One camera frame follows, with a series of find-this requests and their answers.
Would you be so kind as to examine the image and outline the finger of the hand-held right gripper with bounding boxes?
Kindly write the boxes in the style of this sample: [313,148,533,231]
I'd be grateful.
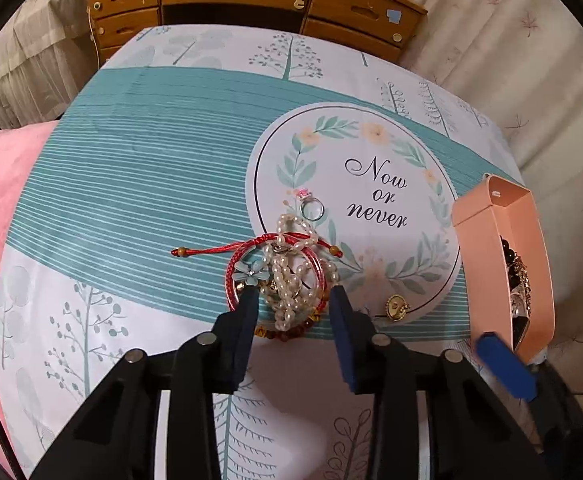
[475,331,539,403]

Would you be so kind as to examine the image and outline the amber bead bracelet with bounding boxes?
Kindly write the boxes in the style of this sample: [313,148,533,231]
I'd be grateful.
[254,260,342,344]

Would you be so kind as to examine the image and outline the pink jewelry box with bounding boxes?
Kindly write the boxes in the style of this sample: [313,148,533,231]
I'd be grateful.
[451,172,556,363]

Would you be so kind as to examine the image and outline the silver ring with pink stone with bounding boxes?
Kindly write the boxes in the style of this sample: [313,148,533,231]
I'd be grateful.
[295,188,327,221]

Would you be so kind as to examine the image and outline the white pearl necklace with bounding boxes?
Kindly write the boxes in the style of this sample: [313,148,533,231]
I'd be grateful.
[266,213,322,332]

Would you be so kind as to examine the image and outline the white lace cloth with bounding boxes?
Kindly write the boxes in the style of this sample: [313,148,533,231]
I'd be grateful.
[0,0,103,134]

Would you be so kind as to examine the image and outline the gold chain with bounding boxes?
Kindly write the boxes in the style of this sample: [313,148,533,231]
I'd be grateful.
[509,255,535,313]

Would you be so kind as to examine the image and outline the white leaf print curtain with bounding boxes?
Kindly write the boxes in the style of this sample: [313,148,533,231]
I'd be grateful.
[400,0,583,397]

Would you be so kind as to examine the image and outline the black bead bracelet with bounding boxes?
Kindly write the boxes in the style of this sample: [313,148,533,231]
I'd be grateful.
[500,235,521,267]

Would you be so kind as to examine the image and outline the teal printed tablecloth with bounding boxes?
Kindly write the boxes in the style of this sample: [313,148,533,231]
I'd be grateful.
[0,24,547,480]

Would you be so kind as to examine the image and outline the red bangle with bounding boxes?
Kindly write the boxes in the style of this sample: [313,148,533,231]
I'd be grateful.
[225,242,333,322]

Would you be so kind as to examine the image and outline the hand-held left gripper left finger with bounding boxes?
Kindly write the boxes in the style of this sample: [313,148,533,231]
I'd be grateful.
[30,289,261,480]

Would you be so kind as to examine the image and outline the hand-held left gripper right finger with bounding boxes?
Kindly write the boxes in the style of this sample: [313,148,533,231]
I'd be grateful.
[328,285,538,480]

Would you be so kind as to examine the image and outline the pale blue flower hair clip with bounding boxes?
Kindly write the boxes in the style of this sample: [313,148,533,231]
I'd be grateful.
[235,259,271,289]

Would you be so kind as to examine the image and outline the red string bracelet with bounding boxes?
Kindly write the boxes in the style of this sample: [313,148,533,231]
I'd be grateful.
[171,232,343,259]

